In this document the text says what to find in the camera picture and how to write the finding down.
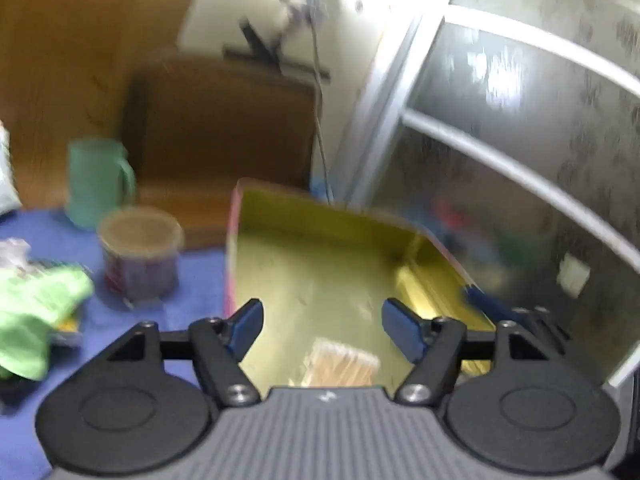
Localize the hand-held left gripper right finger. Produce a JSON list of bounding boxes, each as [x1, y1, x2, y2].
[[381, 298, 551, 405]]

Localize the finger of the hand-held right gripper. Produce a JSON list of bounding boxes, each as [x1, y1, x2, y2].
[[462, 282, 573, 350]]

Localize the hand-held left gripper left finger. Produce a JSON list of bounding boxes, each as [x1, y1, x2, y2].
[[107, 298, 265, 407]]

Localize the gold metal tin box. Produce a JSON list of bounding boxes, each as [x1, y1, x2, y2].
[[223, 177, 498, 391]]

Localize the green cloth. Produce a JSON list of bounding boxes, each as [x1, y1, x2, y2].
[[0, 262, 96, 381]]

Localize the blue tablecloth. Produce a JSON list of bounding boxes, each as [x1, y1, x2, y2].
[[0, 207, 236, 480]]

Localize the cotton swab pack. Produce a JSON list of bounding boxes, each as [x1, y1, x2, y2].
[[300, 337, 381, 388]]

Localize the jar with brown lid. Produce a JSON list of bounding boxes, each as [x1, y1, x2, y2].
[[97, 206, 185, 306]]

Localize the frosted glass sliding door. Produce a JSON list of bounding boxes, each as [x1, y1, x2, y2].
[[330, 0, 640, 396]]

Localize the yellow black packet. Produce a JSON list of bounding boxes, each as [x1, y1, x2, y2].
[[47, 305, 86, 348]]

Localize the brown chair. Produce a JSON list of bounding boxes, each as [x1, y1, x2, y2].
[[122, 50, 321, 251]]

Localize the green plastic mug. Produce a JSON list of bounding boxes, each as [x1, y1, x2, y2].
[[66, 137, 137, 231]]

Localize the crumpled clear plastic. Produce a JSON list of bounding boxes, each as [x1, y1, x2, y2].
[[0, 237, 33, 272]]

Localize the crossed black tape strips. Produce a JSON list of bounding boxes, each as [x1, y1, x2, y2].
[[222, 17, 333, 81]]

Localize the white plastic bag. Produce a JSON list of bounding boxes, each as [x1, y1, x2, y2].
[[0, 120, 23, 216]]

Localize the white power cable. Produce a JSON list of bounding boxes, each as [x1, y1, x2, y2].
[[309, 10, 337, 206]]

